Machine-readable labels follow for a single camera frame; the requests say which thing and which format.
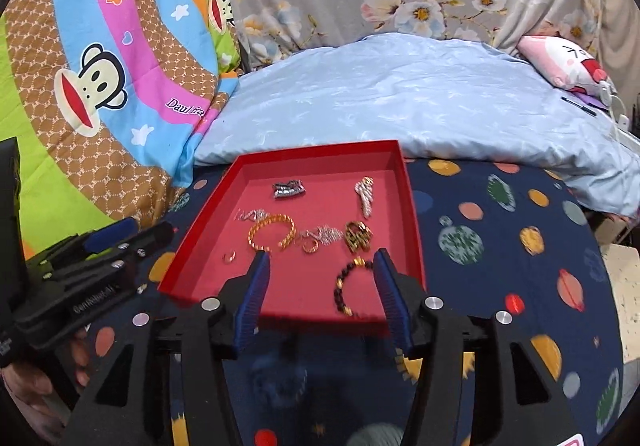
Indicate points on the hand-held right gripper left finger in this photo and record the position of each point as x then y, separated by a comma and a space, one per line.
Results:
252, 306

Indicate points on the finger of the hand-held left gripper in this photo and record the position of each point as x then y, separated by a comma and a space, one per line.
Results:
150, 238
112, 232

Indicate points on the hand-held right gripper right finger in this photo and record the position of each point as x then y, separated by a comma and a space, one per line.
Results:
392, 301

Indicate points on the red tray box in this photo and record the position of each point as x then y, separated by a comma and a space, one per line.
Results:
300, 296

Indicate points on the gold rings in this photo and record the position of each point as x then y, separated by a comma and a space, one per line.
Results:
357, 236

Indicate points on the twisted gold bangle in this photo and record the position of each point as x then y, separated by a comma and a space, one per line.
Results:
291, 232

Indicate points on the person's left hand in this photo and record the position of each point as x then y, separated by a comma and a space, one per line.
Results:
30, 391

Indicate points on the dark blue planet-print sheet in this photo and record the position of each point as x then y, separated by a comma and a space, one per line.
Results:
500, 251

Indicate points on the light blue pillow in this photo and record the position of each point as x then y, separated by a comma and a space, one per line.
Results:
400, 101

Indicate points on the colourful cartoon monkey blanket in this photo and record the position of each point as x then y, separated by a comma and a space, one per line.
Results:
100, 26

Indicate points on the black pen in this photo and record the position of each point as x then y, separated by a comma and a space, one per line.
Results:
579, 106

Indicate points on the purple flat object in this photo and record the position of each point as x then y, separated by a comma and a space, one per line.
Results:
595, 102

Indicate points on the pink plush toy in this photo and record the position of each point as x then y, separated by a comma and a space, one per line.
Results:
560, 58

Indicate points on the beige cloth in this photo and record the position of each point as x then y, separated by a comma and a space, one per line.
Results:
617, 26

